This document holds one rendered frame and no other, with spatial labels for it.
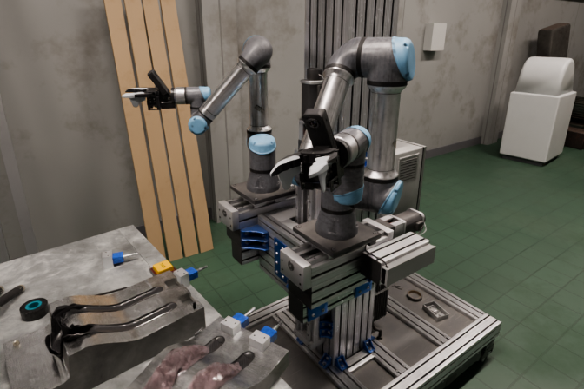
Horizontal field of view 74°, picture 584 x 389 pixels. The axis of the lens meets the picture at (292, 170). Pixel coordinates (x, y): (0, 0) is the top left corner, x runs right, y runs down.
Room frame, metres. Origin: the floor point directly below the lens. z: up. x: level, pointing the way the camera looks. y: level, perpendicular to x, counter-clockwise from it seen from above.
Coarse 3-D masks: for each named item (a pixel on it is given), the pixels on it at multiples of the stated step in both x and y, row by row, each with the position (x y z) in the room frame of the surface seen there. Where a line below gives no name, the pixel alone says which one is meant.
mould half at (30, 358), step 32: (128, 288) 1.10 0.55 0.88; (64, 320) 0.88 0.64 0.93; (96, 320) 0.90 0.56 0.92; (128, 320) 0.94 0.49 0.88; (160, 320) 0.94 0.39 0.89; (192, 320) 0.97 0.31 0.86; (32, 352) 0.85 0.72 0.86; (64, 352) 0.79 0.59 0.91; (96, 352) 0.80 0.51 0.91; (128, 352) 0.85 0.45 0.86; (160, 352) 0.90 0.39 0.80; (32, 384) 0.74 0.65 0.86; (64, 384) 0.75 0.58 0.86; (96, 384) 0.79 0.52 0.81
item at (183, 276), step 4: (180, 268) 1.26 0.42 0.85; (188, 268) 1.28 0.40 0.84; (192, 268) 1.28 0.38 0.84; (200, 268) 1.29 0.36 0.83; (176, 272) 1.24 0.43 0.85; (180, 272) 1.24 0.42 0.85; (184, 272) 1.24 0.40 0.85; (188, 272) 1.26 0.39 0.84; (192, 272) 1.26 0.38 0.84; (196, 272) 1.26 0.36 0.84; (176, 276) 1.22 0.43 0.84; (180, 276) 1.21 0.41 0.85; (184, 276) 1.22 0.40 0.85; (188, 276) 1.23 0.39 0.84; (192, 276) 1.25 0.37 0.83; (196, 276) 1.26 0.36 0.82; (180, 280) 1.21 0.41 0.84; (184, 280) 1.22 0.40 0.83; (188, 280) 1.23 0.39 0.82; (184, 284) 1.22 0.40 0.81; (188, 284) 1.23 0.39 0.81
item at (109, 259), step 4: (104, 252) 1.38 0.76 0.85; (108, 252) 1.38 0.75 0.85; (120, 252) 1.40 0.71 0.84; (104, 256) 1.34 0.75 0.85; (108, 256) 1.34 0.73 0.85; (112, 256) 1.36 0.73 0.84; (116, 256) 1.36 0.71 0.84; (120, 256) 1.37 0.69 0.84; (124, 256) 1.38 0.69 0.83; (128, 256) 1.39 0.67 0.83; (104, 260) 1.34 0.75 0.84; (108, 260) 1.34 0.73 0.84; (112, 260) 1.35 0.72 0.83; (116, 260) 1.36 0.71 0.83; (120, 260) 1.36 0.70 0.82; (104, 264) 1.34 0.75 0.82; (108, 264) 1.34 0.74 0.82; (112, 264) 1.35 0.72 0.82; (104, 268) 1.34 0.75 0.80
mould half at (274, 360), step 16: (208, 336) 0.91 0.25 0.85; (224, 336) 0.91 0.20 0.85; (240, 336) 0.91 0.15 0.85; (224, 352) 0.85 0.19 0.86; (240, 352) 0.85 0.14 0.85; (256, 352) 0.85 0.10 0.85; (272, 352) 0.85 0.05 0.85; (288, 352) 0.85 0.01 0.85; (144, 368) 0.77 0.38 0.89; (192, 368) 0.76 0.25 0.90; (256, 368) 0.80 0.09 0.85; (272, 368) 0.80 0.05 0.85; (144, 384) 0.73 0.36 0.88; (176, 384) 0.72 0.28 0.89; (224, 384) 0.71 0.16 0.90; (240, 384) 0.72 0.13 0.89; (256, 384) 0.73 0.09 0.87; (272, 384) 0.79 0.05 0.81
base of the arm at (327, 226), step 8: (352, 208) 1.19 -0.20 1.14; (320, 216) 1.21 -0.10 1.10; (328, 216) 1.18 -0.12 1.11; (336, 216) 1.17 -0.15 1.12; (344, 216) 1.17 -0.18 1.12; (352, 216) 1.19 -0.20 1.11; (320, 224) 1.19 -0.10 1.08; (328, 224) 1.17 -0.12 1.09; (336, 224) 1.17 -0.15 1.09; (344, 224) 1.16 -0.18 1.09; (352, 224) 1.18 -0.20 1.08; (320, 232) 1.18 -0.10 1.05; (328, 232) 1.16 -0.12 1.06; (336, 232) 1.16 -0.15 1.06; (344, 232) 1.15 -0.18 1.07; (352, 232) 1.17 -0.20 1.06; (336, 240) 1.15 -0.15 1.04
